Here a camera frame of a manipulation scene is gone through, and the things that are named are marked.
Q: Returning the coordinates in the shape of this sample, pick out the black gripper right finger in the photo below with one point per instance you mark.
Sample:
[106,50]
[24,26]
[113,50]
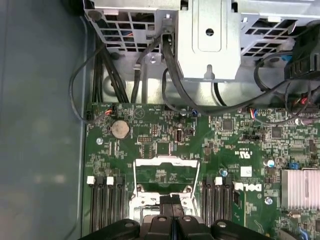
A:
[190,230]

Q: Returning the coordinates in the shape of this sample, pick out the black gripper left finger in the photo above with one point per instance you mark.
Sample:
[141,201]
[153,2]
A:
[160,230]

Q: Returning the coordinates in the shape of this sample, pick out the CPU socket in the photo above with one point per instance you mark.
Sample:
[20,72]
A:
[136,207]

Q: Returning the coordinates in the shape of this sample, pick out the RAM slot black clips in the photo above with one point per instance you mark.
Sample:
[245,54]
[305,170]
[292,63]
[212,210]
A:
[208,200]
[100,205]

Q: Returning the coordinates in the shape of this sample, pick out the RAM slot white clips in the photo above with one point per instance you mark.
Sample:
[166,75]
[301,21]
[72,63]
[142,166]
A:
[93,205]
[218,202]
[110,205]

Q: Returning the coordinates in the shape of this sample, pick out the silver internal USB port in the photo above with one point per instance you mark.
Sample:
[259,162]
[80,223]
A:
[179,135]

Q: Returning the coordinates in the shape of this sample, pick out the green motherboard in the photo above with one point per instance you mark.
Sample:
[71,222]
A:
[262,150]

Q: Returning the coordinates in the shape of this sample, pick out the round coin battery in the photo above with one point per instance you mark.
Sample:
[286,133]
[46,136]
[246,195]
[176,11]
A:
[120,128]

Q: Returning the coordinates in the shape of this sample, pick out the silver chipset heatsink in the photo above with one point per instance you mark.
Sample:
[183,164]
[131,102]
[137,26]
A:
[300,188]

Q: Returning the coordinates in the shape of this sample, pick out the black open PC case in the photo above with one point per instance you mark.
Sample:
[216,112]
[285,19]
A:
[37,125]

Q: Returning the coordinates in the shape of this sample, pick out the silver metal drive cage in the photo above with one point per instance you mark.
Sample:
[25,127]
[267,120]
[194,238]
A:
[210,50]

